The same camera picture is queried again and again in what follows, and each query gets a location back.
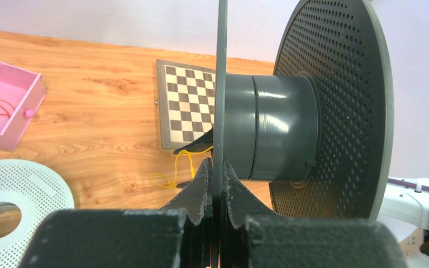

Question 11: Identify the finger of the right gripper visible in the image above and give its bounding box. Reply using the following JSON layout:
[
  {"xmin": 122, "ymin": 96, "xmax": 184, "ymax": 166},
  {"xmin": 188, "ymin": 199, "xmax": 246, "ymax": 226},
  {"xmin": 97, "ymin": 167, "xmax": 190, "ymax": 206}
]
[{"xmin": 173, "ymin": 128, "xmax": 213, "ymax": 155}]

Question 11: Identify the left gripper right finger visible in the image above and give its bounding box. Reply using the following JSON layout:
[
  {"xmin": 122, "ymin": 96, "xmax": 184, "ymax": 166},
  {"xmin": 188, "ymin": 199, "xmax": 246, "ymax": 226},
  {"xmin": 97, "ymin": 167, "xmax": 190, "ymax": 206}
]
[{"xmin": 220, "ymin": 162, "xmax": 407, "ymax": 267}]

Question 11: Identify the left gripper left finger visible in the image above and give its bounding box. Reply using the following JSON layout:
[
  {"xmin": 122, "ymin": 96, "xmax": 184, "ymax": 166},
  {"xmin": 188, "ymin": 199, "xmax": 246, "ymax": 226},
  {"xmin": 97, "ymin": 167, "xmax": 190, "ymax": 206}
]
[{"xmin": 19, "ymin": 158, "xmax": 212, "ymax": 267}]

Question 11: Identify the yellow cable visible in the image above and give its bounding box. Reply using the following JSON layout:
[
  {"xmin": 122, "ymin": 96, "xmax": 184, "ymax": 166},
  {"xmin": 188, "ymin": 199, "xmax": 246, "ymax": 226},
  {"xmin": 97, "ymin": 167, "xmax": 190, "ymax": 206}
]
[{"xmin": 147, "ymin": 146, "xmax": 215, "ymax": 189}]

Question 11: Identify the black cable spool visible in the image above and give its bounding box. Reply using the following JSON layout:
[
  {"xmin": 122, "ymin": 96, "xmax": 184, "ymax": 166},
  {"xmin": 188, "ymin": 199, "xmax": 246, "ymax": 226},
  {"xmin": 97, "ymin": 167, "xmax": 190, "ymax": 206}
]
[{"xmin": 213, "ymin": 0, "xmax": 395, "ymax": 223}]

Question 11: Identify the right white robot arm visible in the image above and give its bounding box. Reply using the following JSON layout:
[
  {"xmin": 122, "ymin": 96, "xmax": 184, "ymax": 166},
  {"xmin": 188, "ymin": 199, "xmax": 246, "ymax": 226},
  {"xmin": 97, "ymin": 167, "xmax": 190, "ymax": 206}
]
[{"xmin": 214, "ymin": 125, "xmax": 429, "ymax": 267}]

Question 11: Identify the wooden chessboard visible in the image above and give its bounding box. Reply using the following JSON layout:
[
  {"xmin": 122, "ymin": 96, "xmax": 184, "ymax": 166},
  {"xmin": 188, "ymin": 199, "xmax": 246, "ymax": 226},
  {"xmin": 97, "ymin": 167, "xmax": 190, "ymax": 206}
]
[{"xmin": 156, "ymin": 60, "xmax": 216, "ymax": 150}]

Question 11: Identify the pink plastic box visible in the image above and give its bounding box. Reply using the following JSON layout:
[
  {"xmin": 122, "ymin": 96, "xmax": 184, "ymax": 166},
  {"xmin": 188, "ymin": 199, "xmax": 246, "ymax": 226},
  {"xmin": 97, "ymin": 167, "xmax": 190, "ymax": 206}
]
[{"xmin": 0, "ymin": 61, "xmax": 46, "ymax": 151}]

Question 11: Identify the white cable spool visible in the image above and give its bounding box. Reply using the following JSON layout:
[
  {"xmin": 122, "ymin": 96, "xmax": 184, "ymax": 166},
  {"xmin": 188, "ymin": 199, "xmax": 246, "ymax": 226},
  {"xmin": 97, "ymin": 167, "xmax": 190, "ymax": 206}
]
[{"xmin": 0, "ymin": 159, "xmax": 75, "ymax": 268}]

